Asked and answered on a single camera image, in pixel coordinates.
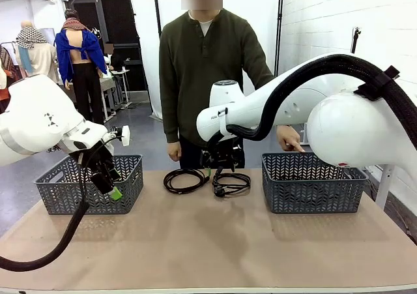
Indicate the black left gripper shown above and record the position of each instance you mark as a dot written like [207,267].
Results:
[99,160]

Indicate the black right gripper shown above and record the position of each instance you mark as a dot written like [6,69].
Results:
[224,150]

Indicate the person's left forearm green sleeve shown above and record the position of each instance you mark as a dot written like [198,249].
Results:
[265,77]

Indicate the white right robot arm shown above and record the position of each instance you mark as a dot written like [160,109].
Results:
[352,134]

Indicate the person's right forearm green sleeve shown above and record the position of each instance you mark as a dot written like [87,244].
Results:
[171,118]

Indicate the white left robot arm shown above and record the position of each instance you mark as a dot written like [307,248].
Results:
[36,118]

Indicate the person's right hand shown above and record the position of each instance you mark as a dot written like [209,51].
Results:
[174,151]

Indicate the person's left hand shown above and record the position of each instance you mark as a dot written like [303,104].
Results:
[288,139]

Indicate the grey plastic lattice basket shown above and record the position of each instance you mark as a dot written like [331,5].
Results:
[130,183]
[309,193]

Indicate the person in green sweater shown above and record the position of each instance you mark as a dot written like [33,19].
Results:
[202,79]

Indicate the grey workshop desk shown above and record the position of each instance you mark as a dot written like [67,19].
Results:
[110,85]

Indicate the seated person in black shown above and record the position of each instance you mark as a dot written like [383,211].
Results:
[115,59]

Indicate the mannequin with blue jacket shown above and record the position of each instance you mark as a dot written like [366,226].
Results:
[76,46]

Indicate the white photo backdrop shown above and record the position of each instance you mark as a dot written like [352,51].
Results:
[146,46]

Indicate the mannequin with cream sweater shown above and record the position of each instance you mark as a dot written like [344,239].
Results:
[39,59]

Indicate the black backdrop stand pole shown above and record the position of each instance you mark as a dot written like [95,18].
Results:
[158,13]
[279,30]

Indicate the black framed glass door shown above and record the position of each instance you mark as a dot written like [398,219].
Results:
[120,23]

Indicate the black tripod pole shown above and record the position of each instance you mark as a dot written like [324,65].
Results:
[355,41]

